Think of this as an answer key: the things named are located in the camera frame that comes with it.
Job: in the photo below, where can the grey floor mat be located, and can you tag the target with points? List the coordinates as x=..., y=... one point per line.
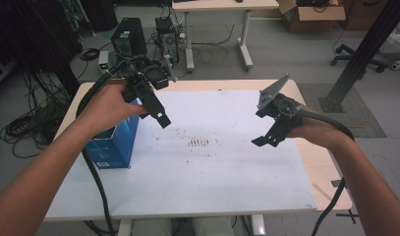
x=354, y=124

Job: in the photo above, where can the light wooden table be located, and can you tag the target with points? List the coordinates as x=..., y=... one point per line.
x=318, y=171

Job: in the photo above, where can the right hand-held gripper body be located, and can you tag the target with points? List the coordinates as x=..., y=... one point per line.
x=282, y=108

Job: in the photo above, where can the black computer tower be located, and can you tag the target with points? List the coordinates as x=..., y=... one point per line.
x=130, y=36

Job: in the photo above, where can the person's right hand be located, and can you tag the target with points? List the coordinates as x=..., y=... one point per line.
x=315, y=131

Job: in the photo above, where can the blue cardboard box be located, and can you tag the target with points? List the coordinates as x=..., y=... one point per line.
x=117, y=152

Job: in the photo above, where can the black metal beam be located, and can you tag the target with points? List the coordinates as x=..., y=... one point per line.
x=361, y=55

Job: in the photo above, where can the black curtain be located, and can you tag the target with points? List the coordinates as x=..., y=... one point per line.
x=33, y=39

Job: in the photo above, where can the black office chair base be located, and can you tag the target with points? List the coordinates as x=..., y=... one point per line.
x=351, y=55

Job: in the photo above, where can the white table mat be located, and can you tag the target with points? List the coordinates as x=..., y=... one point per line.
x=204, y=180

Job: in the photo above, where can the white-legged desk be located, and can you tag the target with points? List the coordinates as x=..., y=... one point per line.
x=220, y=5

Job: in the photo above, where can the open brown cardboard box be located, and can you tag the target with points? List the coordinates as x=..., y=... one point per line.
x=314, y=16

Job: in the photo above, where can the small white power unit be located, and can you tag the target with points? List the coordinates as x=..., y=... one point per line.
x=103, y=62

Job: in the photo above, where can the grey open computer case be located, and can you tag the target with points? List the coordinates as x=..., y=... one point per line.
x=168, y=41

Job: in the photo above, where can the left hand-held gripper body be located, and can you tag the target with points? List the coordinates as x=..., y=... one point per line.
x=151, y=73

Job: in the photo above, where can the person's left hand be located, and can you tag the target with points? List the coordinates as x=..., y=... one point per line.
x=105, y=108

